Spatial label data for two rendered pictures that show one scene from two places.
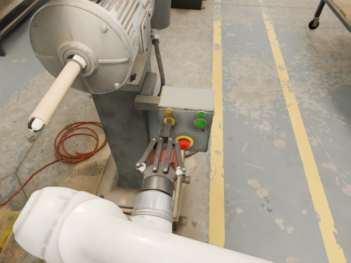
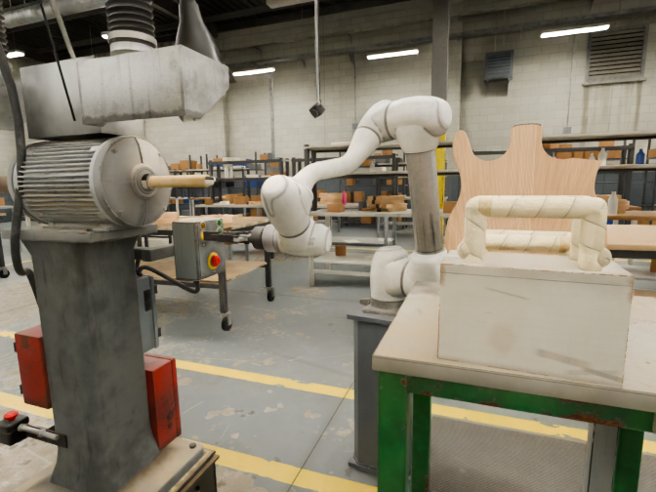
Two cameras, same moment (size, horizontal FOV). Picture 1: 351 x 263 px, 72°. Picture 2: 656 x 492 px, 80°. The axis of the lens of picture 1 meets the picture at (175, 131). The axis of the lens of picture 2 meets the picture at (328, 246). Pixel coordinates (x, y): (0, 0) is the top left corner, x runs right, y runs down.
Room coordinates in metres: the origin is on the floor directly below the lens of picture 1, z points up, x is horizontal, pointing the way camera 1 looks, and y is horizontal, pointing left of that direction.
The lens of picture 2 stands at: (-0.23, 1.20, 1.24)
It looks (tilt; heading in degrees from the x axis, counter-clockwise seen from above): 9 degrees down; 284
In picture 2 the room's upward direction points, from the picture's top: 1 degrees counter-clockwise
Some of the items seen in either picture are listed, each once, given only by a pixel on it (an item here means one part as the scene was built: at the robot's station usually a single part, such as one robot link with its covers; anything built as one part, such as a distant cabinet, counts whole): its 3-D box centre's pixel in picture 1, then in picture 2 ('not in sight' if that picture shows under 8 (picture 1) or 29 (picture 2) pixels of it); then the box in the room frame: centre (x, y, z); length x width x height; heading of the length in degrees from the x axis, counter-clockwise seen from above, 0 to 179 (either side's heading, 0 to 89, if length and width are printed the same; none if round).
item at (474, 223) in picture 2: not in sight; (473, 234); (-0.32, 0.50, 1.15); 0.03 x 0.03 x 0.09
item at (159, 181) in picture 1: (159, 179); (254, 237); (0.29, 0.04, 1.07); 0.09 x 0.08 x 0.07; 173
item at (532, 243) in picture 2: not in sight; (523, 243); (-0.43, 0.36, 1.12); 0.20 x 0.03 x 0.03; 170
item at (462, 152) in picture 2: not in sight; (468, 148); (-0.34, 0.14, 1.32); 0.07 x 0.04 x 0.09; 171
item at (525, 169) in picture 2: not in sight; (521, 210); (-0.47, 0.16, 1.17); 0.35 x 0.04 x 0.40; 171
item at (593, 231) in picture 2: not in sight; (592, 239); (-0.48, 0.53, 1.15); 0.03 x 0.03 x 0.09
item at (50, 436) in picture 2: not in sight; (32, 435); (0.96, 0.31, 0.46); 0.25 x 0.07 x 0.08; 174
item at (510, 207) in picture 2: not in sight; (531, 207); (-0.40, 0.52, 1.20); 0.20 x 0.03 x 0.03; 170
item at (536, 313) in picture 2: not in sight; (523, 307); (-0.41, 0.47, 1.02); 0.27 x 0.15 x 0.17; 171
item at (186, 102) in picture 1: (179, 111); (180, 256); (0.60, -0.02, 0.99); 0.24 x 0.21 x 0.26; 174
